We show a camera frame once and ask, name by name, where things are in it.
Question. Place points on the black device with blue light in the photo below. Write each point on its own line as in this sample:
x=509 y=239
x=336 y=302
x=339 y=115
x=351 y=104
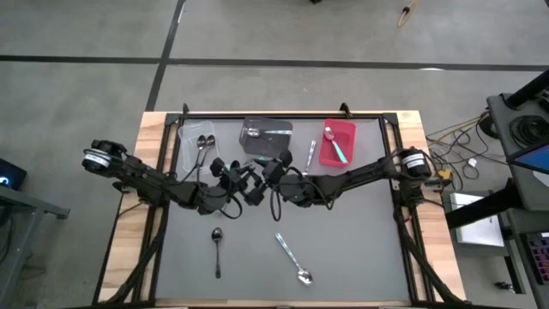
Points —
x=10 y=176

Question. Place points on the grey equipment cart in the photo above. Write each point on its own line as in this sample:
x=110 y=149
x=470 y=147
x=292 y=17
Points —
x=499 y=137

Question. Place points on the white box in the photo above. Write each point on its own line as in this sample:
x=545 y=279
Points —
x=480 y=232

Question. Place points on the yellow connector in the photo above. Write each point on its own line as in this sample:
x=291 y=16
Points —
x=444 y=175

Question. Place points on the dark grey translucent container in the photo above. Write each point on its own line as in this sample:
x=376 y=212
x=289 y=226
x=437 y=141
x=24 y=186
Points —
x=266 y=146

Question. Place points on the black pole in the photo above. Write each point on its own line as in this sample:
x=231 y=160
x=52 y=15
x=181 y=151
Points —
x=529 y=90

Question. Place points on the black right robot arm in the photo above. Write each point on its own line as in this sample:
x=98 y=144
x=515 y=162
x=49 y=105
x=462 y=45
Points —
x=364 y=171

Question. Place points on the red plastic container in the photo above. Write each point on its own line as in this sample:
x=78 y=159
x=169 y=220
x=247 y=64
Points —
x=345 y=131

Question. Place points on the white power adapter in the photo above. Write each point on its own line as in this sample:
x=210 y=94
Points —
x=472 y=162

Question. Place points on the small black floor object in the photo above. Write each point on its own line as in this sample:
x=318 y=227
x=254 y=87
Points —
x=504 y=286

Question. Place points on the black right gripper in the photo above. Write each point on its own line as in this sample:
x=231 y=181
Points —
x=287 y=184

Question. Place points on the black table clamp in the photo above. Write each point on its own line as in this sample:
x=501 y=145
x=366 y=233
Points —
x=344 y=109
x=185 y=108

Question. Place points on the clear plastic container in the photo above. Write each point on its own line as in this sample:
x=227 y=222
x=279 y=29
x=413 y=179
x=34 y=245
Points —
x=188 y=137

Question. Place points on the grey side table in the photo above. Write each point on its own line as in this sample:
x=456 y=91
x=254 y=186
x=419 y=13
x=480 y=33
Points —
x=30 y=205

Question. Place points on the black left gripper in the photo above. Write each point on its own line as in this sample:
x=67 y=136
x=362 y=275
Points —
x=229 y=184

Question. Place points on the blue laptop screen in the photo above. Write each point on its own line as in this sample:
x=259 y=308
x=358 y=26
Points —
x=536 y=159

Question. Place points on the keyboard with coloured keys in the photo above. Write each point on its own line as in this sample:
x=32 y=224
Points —
x=539 y=257

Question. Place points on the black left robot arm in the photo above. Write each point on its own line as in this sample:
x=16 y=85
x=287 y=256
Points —
x=146 y=184

